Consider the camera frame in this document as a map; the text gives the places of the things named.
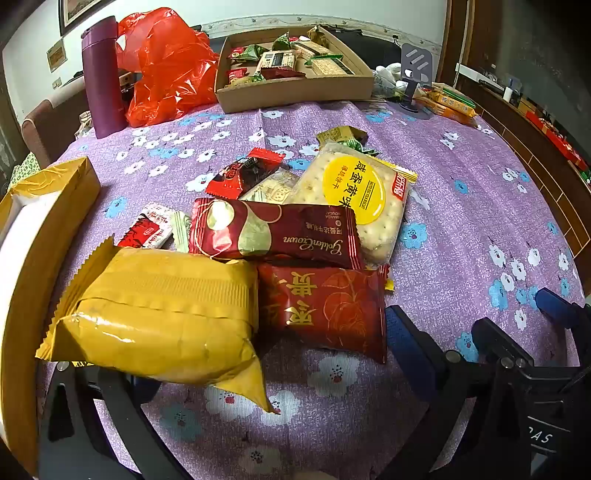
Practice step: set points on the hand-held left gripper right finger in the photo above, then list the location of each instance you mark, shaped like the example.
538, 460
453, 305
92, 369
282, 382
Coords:
411, 341

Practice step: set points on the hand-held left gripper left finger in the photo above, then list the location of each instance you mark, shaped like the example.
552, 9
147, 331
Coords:
115, 401

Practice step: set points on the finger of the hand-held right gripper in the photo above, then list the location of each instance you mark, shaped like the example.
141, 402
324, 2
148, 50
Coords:
558, 307
501, 341

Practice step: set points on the large yellow snack packet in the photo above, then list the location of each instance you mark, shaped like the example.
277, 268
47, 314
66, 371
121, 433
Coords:
161, 323

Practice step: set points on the clear cracker packet yellow label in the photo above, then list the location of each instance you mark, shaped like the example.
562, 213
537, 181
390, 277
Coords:
351, 194

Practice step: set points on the maroon snack packet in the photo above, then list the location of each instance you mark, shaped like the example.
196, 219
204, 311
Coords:
277, 235

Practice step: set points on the white red candy packet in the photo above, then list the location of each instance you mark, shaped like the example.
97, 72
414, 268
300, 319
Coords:
145, 228

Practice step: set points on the yellow cardboard box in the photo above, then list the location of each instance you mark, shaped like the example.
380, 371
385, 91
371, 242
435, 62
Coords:
46, 230

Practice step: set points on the dark red gold-print snack packet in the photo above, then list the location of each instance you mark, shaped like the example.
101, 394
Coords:
332, 309

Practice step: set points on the purple floral tablecloth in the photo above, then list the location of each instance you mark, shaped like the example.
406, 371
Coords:
461, 230

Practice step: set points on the wooden cabinet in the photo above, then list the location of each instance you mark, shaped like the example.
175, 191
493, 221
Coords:
545, 152

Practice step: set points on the green white snack packet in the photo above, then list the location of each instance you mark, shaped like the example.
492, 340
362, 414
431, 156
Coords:
181, 230

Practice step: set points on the beige cracker packet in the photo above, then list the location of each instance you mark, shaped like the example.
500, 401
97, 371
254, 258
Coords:
272, 189

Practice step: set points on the green yellow snack packet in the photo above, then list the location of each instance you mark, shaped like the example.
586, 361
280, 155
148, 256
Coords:
341, 136

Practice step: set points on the orange snack packets by stand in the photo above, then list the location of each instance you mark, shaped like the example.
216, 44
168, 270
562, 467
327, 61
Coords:
450, 104

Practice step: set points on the red black snack packet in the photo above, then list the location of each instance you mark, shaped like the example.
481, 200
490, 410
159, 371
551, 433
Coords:
244, 173

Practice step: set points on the white power strip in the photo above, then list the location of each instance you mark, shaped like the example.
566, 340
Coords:
475, 71

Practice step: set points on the brown cardboard tray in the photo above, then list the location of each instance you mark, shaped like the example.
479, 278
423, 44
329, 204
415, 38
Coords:
295, 94

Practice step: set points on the grey phone stand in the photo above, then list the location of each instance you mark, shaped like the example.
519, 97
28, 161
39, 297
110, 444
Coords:
415, 62

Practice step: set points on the patterned cloth bundle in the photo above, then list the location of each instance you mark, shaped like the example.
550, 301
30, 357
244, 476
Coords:
85, 122

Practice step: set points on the brown sofa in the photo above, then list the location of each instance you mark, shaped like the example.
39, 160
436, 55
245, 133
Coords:
46, 129

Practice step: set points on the pile of assorted snack packets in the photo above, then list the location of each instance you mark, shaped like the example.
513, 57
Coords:
277, 60

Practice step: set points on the purple thermos bottle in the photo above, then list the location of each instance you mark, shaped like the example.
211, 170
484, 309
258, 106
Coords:
104, 83

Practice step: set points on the red plastic bag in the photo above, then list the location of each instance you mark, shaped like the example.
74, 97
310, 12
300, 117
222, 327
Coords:
171, 78

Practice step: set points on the wall label card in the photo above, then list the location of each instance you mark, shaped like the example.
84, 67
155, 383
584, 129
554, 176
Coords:
56, 55

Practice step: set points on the framed wall picture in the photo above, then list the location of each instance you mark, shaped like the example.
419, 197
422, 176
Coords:
64, 23

